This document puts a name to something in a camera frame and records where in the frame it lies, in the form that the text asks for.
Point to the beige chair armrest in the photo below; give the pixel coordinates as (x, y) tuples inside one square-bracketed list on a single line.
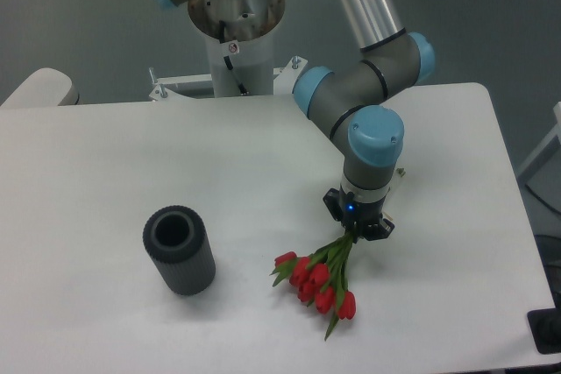
[(46, 87)]

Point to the white furniture frame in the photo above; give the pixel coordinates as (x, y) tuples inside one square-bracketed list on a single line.
[(538, 157)]

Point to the dark grey ribbed vase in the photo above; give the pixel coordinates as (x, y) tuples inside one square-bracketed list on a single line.
[(176, 240)]

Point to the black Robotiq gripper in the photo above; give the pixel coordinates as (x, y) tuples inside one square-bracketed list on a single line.
[(365, 217)]

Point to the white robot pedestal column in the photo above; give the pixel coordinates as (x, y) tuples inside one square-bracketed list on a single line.
[(238, 36)]

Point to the red tulip bouquet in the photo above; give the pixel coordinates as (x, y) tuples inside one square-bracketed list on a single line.
[(321, 279)]

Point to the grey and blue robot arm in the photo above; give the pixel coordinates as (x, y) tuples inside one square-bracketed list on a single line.
[(348, 108)]

